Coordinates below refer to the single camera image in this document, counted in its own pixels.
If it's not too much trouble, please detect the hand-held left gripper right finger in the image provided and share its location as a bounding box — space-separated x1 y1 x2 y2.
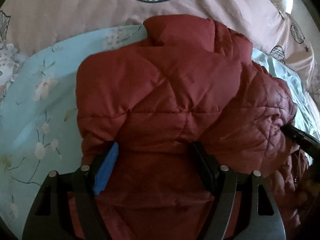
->
189 141 287 240

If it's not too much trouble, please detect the dark red quilted jacket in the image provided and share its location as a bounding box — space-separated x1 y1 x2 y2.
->
75 14 304 240

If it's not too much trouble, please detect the light blue floral bed sheet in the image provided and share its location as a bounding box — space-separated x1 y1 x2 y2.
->
0 25 320 232

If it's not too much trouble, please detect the white floral ruffled pillow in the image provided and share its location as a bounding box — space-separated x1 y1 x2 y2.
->
0 42 23 100

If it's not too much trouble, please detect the pink quilt with plaid hearts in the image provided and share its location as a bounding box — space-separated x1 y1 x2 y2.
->
0 0 320 110

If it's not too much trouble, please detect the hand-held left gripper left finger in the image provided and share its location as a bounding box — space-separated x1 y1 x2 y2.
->
22 141 119 240

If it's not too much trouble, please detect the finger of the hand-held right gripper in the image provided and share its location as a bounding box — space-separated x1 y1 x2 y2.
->
280 124 320 161

